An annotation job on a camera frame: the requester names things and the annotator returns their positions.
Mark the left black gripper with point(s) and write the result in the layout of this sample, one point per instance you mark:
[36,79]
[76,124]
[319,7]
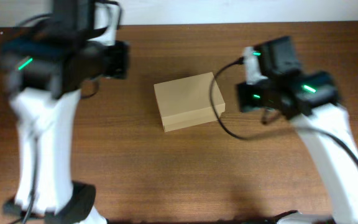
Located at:
[122,66]

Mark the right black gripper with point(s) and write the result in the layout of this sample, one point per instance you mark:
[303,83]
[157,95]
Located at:
[245,103]

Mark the brown cardboard box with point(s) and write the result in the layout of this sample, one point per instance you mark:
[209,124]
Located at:
[184,102]

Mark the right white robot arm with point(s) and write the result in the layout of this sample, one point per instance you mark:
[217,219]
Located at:
[311,103]

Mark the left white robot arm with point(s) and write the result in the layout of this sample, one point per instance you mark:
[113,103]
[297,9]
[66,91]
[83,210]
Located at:
[46,60]

